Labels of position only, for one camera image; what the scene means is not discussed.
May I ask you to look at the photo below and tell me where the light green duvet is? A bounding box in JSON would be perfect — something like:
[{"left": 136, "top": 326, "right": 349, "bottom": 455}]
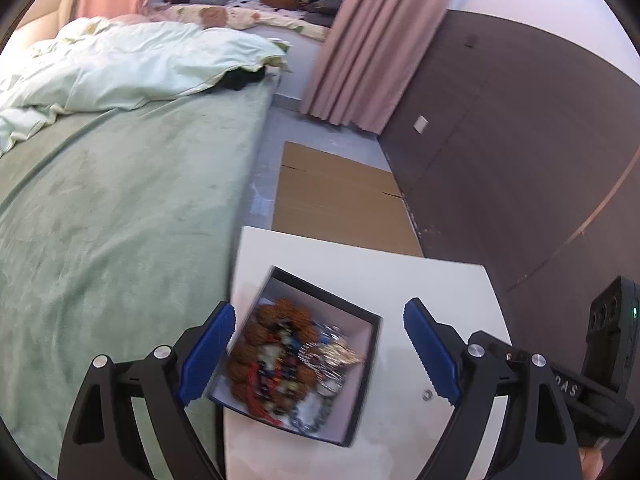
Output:
[{"left": 1, "top": 18, "right": 288, "bottom": 153}]

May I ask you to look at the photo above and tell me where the black garment on bed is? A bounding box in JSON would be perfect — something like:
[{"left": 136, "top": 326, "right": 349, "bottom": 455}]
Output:
[{"left": 217, "top": 66, "right": 266, "bottom": 91}]

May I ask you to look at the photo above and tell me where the floral patterned quilt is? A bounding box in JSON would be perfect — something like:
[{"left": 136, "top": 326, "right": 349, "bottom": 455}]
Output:
[{"left": 144, "top": 3, "right": 331, "bottom": 42}]

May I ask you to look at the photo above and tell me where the bed with green sheet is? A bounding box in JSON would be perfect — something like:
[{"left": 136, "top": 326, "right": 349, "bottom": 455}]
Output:
[{"left": 1, "top": 70, "right": 279, "bottom": 474}]

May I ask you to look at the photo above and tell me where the black jewelry box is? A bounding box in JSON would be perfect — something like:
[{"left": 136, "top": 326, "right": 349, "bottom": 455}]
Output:
[{"left": 207, "top": 266, "right": 382, "bottom": 448}]

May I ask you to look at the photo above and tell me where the white wall switch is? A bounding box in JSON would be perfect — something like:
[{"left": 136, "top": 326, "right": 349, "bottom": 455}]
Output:
[{"left": 413, "top": 115, "right": 428, "bottom": 134}]

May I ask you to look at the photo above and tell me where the brown rudraksha bead bracelet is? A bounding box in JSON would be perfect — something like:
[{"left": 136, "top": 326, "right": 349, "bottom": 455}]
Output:
[{"left": 226, "top": 298, "right": 321, "bottom": 411}]

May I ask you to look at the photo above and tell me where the right hand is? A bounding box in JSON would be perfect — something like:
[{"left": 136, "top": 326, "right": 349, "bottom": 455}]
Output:
[{"left": 579, "top": 448, "right": 604, "bottom": 480}]

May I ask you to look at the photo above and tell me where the brown cardboard sheet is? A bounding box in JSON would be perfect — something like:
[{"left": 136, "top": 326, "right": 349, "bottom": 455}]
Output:
[{"left": 272, "top": 142, "right": 423, "bottom": 257}]

